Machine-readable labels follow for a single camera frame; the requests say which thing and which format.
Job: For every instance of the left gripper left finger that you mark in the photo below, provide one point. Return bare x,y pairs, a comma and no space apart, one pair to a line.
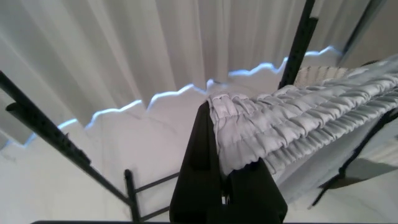
199,186

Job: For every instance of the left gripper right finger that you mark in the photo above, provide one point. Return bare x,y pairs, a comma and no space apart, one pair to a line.
255,196

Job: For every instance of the pale grey shorts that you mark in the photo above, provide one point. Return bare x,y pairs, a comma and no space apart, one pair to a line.
280,124

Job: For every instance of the white laundry basket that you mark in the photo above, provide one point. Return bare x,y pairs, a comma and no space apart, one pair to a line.
317,76

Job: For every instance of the black clothes rack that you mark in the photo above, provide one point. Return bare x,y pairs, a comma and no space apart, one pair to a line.
298,46

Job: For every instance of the white curtain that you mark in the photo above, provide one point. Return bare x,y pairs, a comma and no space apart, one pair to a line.
109,46

